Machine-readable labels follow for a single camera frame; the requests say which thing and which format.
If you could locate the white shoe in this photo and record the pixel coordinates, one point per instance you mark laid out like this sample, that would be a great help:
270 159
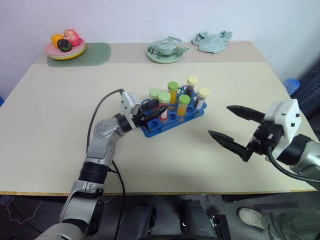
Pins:
251 217

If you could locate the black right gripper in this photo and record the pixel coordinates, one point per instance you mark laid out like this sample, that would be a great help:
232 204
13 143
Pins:
262 142

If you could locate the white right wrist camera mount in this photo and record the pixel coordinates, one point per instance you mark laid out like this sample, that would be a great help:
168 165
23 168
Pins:
285 117

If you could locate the light green plate black marks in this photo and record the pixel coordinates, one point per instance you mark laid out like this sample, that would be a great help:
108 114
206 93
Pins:
166 58

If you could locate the dark toy fruit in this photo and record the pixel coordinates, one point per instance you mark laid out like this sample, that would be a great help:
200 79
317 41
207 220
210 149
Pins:
64 45

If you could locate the blue plastic crate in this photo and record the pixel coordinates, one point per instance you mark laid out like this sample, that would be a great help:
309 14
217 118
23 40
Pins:
1 101

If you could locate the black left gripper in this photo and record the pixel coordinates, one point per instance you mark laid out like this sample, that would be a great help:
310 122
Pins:
140 120

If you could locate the black ribbed object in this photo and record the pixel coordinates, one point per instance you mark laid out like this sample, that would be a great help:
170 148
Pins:
308 87

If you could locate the red liquid tube green cap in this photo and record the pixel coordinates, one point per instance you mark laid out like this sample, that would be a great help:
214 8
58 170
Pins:
154 93

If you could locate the yellow plate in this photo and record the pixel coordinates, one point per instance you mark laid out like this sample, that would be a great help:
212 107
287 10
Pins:
66 58

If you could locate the orange toy fruit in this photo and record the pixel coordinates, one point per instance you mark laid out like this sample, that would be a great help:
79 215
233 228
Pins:
56 38

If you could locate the grey green trouser leg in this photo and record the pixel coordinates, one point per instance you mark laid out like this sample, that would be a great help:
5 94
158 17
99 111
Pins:
292 226

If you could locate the blue test tube rack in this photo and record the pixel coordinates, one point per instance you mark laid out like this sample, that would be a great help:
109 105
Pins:
180 125

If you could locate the green placemat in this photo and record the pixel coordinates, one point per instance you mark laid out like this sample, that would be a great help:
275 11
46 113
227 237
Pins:
97 53

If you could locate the blue container at right edge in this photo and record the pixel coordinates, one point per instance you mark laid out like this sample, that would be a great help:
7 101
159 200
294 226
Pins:
291 86

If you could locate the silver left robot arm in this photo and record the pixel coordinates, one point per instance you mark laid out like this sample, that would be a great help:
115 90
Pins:
100 150

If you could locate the green stacked plate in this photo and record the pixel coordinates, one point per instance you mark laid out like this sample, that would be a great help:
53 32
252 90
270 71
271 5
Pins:
78 51

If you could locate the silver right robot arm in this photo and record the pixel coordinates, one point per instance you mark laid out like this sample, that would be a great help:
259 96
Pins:
306 155

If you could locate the black box under table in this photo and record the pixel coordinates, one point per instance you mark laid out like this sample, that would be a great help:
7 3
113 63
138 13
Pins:
221 226

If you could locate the black bar under table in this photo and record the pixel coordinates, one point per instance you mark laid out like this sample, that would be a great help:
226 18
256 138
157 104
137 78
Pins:
250 197

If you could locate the pink tube green cap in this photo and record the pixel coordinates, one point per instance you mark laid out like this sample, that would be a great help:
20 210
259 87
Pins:
164 97

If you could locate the dark rounded shape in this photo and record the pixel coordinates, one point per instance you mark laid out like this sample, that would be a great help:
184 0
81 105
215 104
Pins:
141 222
196 216

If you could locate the pink plate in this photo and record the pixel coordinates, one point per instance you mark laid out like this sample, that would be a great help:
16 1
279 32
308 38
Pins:
51 50

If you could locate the dark liquid tube cream cap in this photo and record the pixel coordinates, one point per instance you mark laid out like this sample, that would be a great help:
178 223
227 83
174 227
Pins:
192 85

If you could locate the brown tube cream cap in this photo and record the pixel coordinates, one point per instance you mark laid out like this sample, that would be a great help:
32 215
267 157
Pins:
201 98

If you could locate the light green cloth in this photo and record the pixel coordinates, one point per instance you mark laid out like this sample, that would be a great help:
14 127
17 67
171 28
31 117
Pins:
212 42

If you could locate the red toy fruit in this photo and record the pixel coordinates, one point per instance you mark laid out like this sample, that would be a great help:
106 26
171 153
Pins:
73 36

